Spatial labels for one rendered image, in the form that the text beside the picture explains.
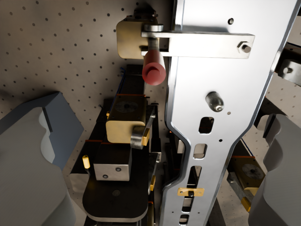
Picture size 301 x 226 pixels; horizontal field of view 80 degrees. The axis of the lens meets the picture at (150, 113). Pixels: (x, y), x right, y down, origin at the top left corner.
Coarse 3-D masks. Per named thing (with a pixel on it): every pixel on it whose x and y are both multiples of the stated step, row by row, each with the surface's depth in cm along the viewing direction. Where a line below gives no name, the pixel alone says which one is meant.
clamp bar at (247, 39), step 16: (144, 32) 27; (160, 32) 27; (176, 32) 27; (192, 32) 28; (208, 32) 28; (224, 32) 29; (144, 48) 30; (160, 48) 30; (176, 48) 28; (192, 48) 28; (208, 48) 28; (224, 48) 28; (240, 48) 28
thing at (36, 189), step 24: (24, 120) 9; (48, 120) 10; (0, 144) 7; (24, 144) 7; (48, 144) 8; (0, 168) 6; (24, 168) 6; (48, 168) 6; (0, 192) 6; (24, 192) 6; (48, 192) 6; (0, 216) 5; (24, 216) 5; (48, 216) 5; (72, 216) 6
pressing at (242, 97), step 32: (192, 0) 31; (224, 0) 31; (256, 0) 31; (288, 0) 31; (256, 32) 34; (288, 32) 34; (192, 64) 37; (224, 64) 37; (256, 64) 37; (192, 96) 41; (224, 96) 41; (256, 96) 41; (192, 128) 45; (224, 128) 45; (192, 160) 51; (224, 160) 51; (160, 224) 69; (192, 224) 69
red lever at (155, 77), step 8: (152, 40) 26; (152, 48) 22; (144, 56) 21; (152, 56) 18; (160, 56) 19; (144, 64) 17; (152, 64) 16; (160, 64) 16; (144, 72) 17; (152, 72) 16; (160, 72) 17; (144, 80) 17; (152, 80) 16; (160, 80) 17
